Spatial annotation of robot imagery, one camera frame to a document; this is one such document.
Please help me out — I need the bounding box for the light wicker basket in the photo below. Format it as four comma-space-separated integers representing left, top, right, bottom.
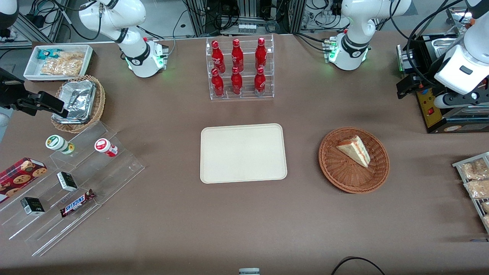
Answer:
50, 74, 106, 134

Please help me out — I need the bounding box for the clear bag of pastry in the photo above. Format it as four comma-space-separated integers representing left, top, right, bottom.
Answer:
464, 180, 489, 199
460, 158, 489, 181

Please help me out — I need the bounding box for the red cookie box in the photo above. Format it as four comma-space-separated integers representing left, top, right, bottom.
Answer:
0, 157, 48, 204

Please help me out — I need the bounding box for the red lidded white cup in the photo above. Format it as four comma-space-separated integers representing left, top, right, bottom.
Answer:
94, 138, 118, 157

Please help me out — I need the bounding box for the clear bag of crackers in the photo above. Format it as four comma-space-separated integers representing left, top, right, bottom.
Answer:
40, 51, 85, 76

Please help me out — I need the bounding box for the white rectangular snack bin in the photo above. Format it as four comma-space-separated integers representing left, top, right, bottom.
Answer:
23, 44, 94, 82

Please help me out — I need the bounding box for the clear acrylic stepped shelf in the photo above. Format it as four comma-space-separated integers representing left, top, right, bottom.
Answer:
0, 121, 146, 257

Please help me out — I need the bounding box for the Snickers chocolate bar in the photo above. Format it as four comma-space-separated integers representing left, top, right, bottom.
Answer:
60, 189, 96, 218

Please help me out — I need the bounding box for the red cola bottle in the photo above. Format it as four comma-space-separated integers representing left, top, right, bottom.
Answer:
211, 68, 225, 97
230, 66, 243, 96
255, 37, 267, 71
254, 67, 267, 96
231, 39, 245, 73
211, 40, 226, 73

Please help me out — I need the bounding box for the teal snack packet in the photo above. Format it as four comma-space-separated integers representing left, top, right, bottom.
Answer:
37, 49, 62, 60

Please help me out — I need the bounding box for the triangular sandwich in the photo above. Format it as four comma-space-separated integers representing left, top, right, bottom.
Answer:
336, 135, 371, 168

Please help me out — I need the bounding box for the small dark green box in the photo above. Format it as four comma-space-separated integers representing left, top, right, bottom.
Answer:
20, 197, 45, 216
56, 171, 78, 192

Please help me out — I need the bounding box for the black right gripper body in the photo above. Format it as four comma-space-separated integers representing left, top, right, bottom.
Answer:
0, 68, 27, 110

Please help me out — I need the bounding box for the green lidded white cup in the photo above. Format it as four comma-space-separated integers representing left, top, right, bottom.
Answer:
45, 134, 75, 155

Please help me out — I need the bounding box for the tray of packaged snacks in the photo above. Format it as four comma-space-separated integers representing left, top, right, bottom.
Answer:
452, 152, 489, 234

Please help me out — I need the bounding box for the cream plastic tray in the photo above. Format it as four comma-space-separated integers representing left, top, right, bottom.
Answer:
200, 123, 288, 184

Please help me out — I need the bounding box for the black cable loop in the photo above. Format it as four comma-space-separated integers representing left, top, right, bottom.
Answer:
330, 256, 387, 275

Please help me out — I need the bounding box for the clear acrylic bottle rack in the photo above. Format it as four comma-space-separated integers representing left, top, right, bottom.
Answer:
205, 34, 275, 101

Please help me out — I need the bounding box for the brown wicker basket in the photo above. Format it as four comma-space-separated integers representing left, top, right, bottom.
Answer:
318, 127, 390, 194

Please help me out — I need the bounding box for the black food warmer cabinet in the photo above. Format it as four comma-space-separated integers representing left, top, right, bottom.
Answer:
396, 7, 489, 134

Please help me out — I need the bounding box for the silver foil container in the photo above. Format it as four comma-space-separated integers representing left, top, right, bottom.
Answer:
53, 80, 97, 124

